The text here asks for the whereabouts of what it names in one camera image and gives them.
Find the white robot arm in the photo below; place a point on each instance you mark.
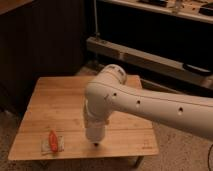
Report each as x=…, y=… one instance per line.
x=107, y=93

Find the orange eraser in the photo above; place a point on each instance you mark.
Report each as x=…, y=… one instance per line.
x=53, y=141

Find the wooden folding table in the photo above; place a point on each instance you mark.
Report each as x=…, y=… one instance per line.
x=57, y=105

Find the clear plastic wrapper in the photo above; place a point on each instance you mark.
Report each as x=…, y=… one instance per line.
x=46, y=149

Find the grey metal beam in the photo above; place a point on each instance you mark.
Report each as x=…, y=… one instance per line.
x=148, y=61

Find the vertical metal pole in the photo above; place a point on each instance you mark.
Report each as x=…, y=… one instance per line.
x=97, y=33

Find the upper shelf with items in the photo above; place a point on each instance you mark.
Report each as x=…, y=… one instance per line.
x=187, y=9

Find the black handle on beam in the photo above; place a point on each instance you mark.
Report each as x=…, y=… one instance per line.
x=196, y=71

